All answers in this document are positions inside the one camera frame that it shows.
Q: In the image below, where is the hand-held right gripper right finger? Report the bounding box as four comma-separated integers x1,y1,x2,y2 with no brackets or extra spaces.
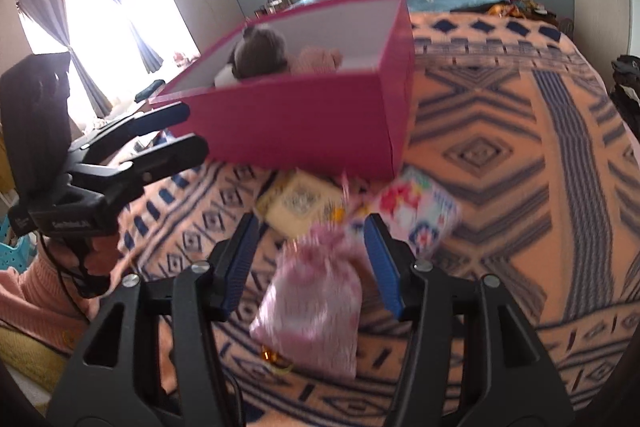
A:
363,213,576,427

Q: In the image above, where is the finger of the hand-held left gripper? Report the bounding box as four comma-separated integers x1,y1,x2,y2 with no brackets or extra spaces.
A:
70,101,192,164
97,133,210,204

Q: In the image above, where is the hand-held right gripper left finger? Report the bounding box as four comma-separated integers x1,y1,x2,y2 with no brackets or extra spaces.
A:
47,213,261,427

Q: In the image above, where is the pink brocade pouch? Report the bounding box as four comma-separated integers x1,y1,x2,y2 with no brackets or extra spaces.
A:
248,172,362,380

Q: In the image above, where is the gold tissue pack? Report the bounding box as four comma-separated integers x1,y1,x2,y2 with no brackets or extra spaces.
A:
255,171,346,239

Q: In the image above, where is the brown knitted plush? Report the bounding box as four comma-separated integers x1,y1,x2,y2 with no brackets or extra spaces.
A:
231,26,291,78

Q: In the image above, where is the pink cardboard box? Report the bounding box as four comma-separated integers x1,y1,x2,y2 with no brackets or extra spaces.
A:
148,0,416,180

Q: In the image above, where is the pink knitted plush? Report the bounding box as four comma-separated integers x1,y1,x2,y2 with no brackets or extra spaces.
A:
290,48,344,74

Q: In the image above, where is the person's left hand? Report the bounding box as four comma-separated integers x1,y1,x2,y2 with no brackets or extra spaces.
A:
80,233,121,283

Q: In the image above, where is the dark blue cloth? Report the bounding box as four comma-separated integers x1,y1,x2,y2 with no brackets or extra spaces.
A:
135,79,166,102

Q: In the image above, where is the floral tissue pack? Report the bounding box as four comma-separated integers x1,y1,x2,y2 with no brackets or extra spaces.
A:
350,166,461,258

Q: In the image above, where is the turquoise plastic stool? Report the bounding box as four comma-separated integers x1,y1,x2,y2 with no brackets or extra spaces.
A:
0,216,38,270

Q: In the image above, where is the orange patterned blanket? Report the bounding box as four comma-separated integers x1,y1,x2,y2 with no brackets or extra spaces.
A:
107,9,636,427

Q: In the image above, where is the yellow brown cloth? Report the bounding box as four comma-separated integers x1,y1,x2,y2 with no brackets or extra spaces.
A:
487,2,526,18

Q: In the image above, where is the pile of dark clothes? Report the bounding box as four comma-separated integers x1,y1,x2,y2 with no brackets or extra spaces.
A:
609,54,640,132

